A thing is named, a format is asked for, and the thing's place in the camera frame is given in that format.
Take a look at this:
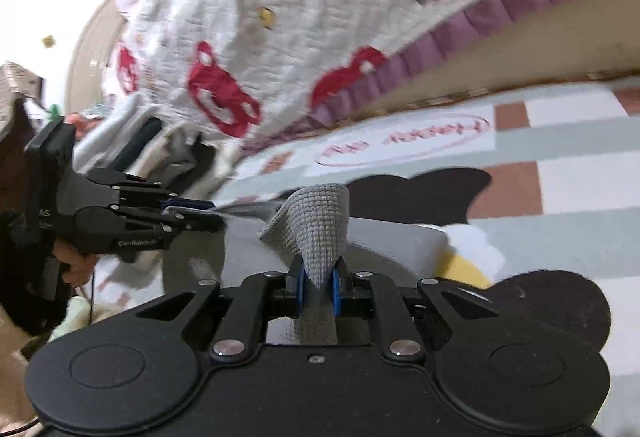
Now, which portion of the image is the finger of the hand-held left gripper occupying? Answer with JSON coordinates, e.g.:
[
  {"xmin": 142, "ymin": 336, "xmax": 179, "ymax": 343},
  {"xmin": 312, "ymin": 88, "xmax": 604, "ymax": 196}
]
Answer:
[
  {"xmin": 114, "ymin": 184, "xmax": 217, "ymax": 213},
  {"xmin": 119, "ymin": 208, "xmax": 227, "ymax": 239}
]

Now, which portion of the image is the cream cloth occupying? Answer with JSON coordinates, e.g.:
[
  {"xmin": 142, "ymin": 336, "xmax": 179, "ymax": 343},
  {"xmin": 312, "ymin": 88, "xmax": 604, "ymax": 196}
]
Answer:
[{"xmin": 0, "ymin": 307, "xmax": 38, "ymax": 423}]

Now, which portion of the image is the grey knitted garment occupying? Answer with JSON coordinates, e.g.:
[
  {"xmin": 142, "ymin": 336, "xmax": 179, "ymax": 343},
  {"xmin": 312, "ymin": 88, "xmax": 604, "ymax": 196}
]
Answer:
[{"xmin": 162, "ymin": 184, "xmax": 448, "ymax": 349}]

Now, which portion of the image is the patterned beige box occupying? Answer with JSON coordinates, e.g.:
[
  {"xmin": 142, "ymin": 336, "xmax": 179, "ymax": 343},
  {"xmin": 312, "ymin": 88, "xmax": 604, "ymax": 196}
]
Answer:
[{"xmin": 0, "ymin": 61, "xmax": 45, "ymax": 118}]

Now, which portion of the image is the beige curved bed frame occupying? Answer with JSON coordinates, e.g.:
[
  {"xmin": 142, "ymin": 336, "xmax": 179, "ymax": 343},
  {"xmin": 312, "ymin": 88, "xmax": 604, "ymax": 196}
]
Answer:
[{"xmin": 65, "ymin": 0, "xmax": 163, "ymax": 120}]

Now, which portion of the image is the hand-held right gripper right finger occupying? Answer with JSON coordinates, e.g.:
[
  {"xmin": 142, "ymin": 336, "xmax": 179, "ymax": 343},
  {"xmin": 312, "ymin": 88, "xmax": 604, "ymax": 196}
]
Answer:
[{"xmin": 330, "ymin": 257, "xmax": 502, "ymax": 364}]

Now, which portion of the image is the beige bed board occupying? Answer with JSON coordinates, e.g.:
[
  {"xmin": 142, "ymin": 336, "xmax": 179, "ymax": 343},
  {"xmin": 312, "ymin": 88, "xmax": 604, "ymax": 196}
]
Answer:
[{"xmin": 367, "ymin": 0, "xmax": 640, "ymax": 120}]

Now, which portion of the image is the stack of folded clothes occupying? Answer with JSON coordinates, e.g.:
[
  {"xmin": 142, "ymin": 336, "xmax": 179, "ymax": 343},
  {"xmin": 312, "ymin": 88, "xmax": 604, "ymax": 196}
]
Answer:
[{"xmin": 75, "ymin": 92, "xmax": 223, "ymax": 198}]

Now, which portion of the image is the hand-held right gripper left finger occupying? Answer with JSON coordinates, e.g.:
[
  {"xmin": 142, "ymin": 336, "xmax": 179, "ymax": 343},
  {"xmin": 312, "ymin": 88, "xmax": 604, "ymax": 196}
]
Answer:
[{"xmin": 136, "ymin": 256, "xmax": 306, "ymax": 364}]

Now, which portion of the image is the person's left hand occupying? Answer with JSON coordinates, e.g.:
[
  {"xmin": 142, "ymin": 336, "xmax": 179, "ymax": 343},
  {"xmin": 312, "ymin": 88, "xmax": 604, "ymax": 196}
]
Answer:
[{"xmin": 51, "ymin": 239, "xmax": 99, "ymax": 289}]

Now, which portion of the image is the white quilt with red bears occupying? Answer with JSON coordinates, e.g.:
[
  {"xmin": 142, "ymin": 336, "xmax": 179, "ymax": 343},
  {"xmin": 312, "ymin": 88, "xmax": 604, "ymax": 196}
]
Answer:
[{"xmin": 100, "ymin": 0, "xmax": 640, "ymax": 153}]

